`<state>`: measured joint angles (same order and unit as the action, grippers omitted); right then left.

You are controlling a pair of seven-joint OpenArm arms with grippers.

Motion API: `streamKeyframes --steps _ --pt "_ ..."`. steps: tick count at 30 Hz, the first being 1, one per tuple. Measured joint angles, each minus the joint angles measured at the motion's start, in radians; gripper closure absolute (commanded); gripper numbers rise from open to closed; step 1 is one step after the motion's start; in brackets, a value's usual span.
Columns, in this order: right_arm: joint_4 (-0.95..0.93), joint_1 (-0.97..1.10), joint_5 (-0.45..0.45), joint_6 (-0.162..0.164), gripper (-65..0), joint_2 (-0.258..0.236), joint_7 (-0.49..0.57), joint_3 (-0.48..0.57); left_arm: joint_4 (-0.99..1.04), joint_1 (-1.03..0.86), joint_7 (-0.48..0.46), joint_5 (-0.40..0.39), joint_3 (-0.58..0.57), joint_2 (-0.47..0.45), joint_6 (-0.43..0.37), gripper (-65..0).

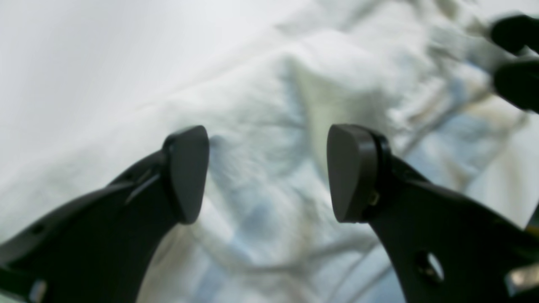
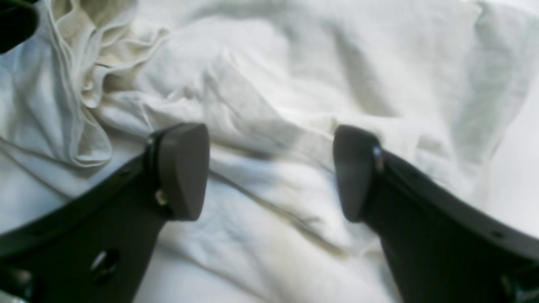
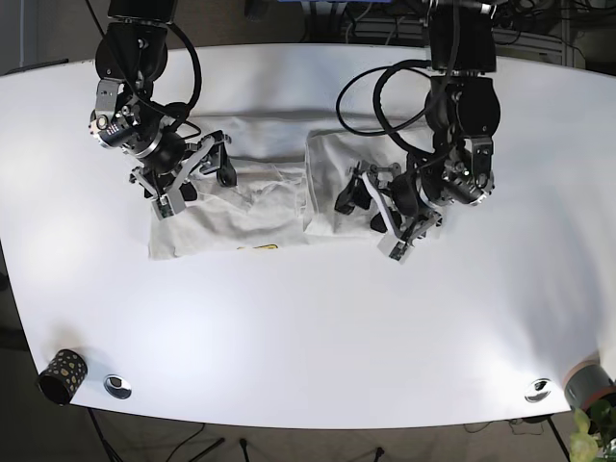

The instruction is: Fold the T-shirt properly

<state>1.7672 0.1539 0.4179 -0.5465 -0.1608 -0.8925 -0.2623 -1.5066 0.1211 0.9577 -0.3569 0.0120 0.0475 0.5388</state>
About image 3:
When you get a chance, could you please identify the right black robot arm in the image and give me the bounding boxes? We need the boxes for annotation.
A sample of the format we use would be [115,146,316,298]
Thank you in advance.
[89,1,237,219]

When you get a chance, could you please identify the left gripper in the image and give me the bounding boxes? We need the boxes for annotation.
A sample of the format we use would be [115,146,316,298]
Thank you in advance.
[334,162,443,264]

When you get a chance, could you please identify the black gold-dotted cup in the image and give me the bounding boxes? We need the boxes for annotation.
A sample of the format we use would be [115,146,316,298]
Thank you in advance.
[37,349,89,406]

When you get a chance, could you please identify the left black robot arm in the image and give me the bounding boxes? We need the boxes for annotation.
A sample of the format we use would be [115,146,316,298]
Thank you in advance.
[335,1,501,263]

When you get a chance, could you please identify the cream graphic print T-shirt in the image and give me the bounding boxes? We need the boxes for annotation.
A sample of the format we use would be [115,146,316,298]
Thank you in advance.
[148,117,406,260]

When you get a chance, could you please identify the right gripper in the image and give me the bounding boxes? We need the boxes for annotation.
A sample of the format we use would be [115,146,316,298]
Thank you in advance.
[130,131,237,220]

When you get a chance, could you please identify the grey plant pot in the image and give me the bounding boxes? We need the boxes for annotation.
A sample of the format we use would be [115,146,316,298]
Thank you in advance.
[563,361,615,411]

